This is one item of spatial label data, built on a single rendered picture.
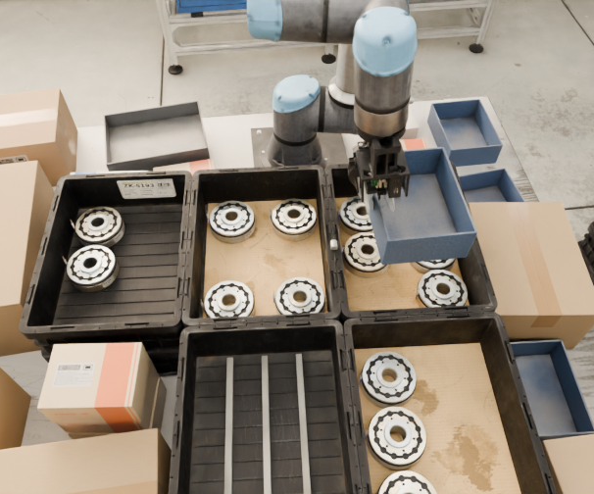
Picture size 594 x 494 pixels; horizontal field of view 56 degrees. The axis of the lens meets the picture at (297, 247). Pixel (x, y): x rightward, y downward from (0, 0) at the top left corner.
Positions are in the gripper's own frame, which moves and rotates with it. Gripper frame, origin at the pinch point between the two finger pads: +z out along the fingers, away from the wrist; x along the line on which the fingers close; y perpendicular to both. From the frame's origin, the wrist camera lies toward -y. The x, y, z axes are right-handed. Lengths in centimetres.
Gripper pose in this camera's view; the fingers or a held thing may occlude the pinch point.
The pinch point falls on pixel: (374, 200)
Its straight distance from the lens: 97.0
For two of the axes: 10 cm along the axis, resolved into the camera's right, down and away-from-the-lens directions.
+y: 0.9, 8.1, -5.8
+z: 0.9, 5.8, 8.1
